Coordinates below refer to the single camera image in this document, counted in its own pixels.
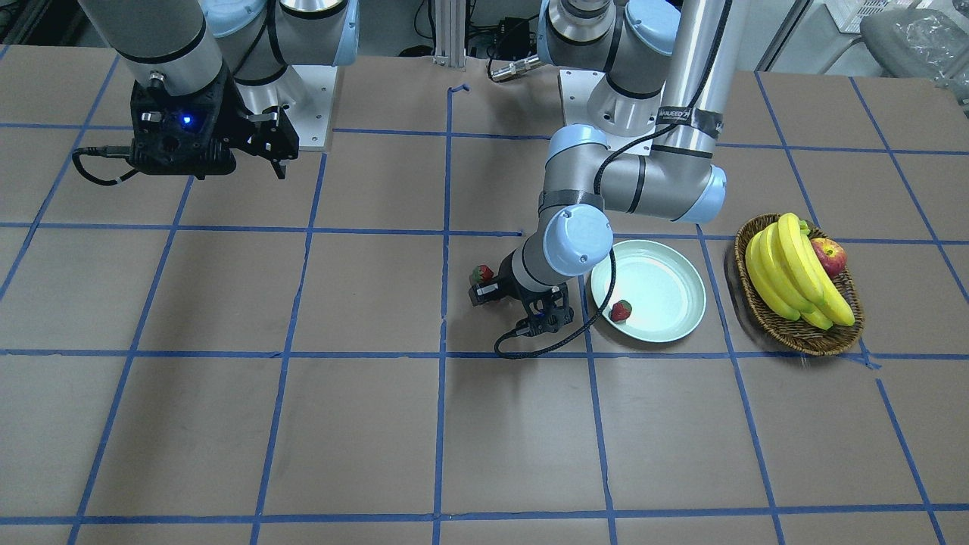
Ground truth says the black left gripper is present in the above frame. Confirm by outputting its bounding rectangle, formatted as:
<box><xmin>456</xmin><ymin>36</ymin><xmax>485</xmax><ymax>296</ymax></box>
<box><xmin>469</xmin><ymin>275</ymin><xmax>572</xmax><ymax>337</ymax></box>

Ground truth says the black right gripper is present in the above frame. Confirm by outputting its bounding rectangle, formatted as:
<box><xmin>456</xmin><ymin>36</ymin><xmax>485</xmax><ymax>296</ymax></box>
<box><xmin>127</xmin><ymin>66</ymin><xmax>300</xmax><ymax>180</ymax></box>

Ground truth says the red strawberry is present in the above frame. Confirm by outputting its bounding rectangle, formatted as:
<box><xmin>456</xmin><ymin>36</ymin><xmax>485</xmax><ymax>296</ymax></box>
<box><xmin>609</xmin><ymin>299</ymin><xmax>634</xmax><ymax>323</ymax></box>
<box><xmin>469</xmin><ymin>263</ymin><xmax>494</xmax><ymax>285</ymax></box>

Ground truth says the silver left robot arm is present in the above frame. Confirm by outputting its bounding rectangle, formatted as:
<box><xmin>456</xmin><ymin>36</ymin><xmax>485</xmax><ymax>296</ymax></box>
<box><xmin>469</xmin><ymin>1</ymin><xmax>749</xmax><ymax>339</ymax></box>

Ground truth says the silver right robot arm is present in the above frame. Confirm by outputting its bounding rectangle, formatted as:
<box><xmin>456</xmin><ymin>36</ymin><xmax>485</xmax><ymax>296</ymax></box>
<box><xmin>70</xmin><ymin>1</ymin><xmax>360</xmax><ymax>186</ymax></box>

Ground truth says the light green plate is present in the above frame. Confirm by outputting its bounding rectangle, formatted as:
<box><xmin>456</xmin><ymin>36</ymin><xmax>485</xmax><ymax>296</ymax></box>
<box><xmin>590</xmin><ymin>239</ymin><xmax>706</xmax><ymax>344</ymax></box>

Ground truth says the yellow banana bunch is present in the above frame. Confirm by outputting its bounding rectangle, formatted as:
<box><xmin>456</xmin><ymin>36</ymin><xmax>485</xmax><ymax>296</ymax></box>
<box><xmin>742</xmin><ymin>213</ymin><xmax>861</xmax><ymax>331</ymax></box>

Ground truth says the wicker basket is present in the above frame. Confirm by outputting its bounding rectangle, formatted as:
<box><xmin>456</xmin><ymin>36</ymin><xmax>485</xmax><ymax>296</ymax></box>
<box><xmin>726</xmin><ymin>213</ymin><xmax>865</xmax><ymax>357</ymax></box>

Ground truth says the red apple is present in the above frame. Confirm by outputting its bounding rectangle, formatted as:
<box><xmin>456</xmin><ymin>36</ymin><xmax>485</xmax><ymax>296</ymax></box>
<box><xmin>810</xmin><ymin>237</ymin><xmax>847</xmax><ymax>279</ymax></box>

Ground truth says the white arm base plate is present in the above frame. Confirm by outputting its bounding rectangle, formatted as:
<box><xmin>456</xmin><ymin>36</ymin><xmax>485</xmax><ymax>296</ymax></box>
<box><xmin>287</xmin><ymin>65</ymin><xmax>340</xmax><ymax>151</ymax></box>

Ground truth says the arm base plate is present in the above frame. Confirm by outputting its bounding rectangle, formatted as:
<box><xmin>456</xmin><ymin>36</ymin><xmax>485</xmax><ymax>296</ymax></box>
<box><xmin>559</xmin><ymin>69</ymin><xmax>664</xmax><ymax>148</ymax></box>

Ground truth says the aluminium frame post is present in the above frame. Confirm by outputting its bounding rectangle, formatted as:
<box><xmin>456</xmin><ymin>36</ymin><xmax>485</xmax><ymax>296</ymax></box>
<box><xmin>429</xmin><ymin>0</ymin><xmax>468</xmax><ymax>71</ymax></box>

